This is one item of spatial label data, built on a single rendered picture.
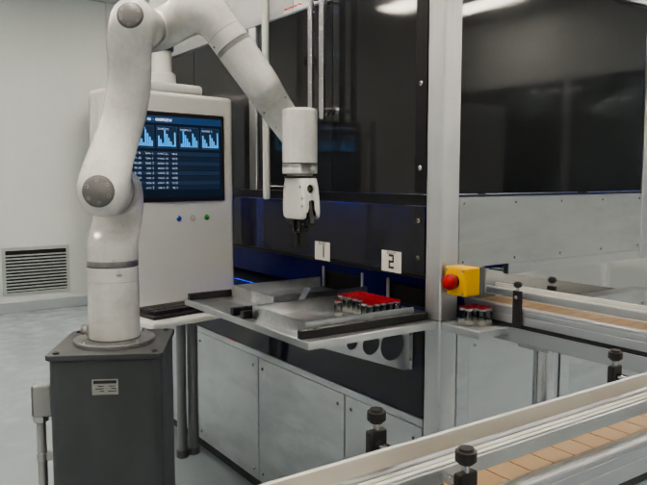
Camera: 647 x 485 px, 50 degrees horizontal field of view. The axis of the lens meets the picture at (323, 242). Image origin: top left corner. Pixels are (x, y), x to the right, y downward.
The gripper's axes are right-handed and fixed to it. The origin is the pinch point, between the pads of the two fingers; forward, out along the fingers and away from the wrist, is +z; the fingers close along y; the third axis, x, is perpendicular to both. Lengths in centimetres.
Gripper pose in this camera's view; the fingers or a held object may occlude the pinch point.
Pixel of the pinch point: (299, 240)
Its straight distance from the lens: 166.2
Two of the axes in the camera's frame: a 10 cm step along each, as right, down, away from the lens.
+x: -8.2, 0.5, -5.7
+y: -5.7, -0.8, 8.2
